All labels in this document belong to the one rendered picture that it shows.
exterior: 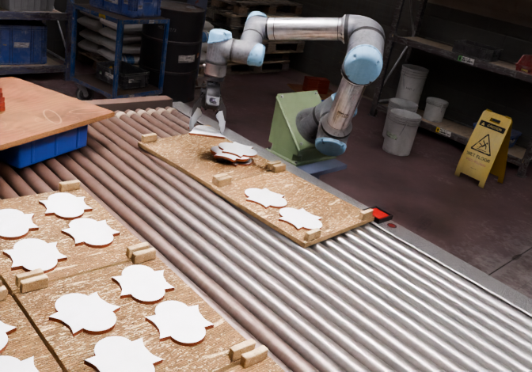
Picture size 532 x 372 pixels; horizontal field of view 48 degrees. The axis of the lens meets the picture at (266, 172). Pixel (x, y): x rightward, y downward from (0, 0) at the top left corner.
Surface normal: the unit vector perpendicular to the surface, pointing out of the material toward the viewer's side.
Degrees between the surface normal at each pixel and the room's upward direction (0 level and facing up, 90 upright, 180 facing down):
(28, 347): 0
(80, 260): 0
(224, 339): 0
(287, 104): 45
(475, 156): 77
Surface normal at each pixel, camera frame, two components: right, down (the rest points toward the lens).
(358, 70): -0.17, 0.72
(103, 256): 0.17, -0.91
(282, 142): -0.72, 0.15
